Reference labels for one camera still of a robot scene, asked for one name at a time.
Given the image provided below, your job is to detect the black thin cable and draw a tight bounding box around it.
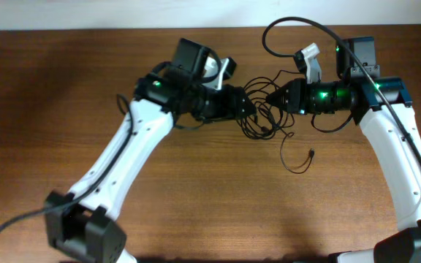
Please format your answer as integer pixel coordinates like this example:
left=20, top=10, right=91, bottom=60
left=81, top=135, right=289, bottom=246
left=236, top=69, right=316, bottom=175

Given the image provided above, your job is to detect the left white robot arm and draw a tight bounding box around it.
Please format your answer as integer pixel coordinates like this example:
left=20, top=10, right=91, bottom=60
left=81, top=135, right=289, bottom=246
left=45, top=39, right=256, bottom=263

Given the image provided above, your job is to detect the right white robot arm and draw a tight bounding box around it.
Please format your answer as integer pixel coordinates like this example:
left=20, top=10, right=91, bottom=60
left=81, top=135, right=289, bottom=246
left=266, top=37, right=421, bottom=262

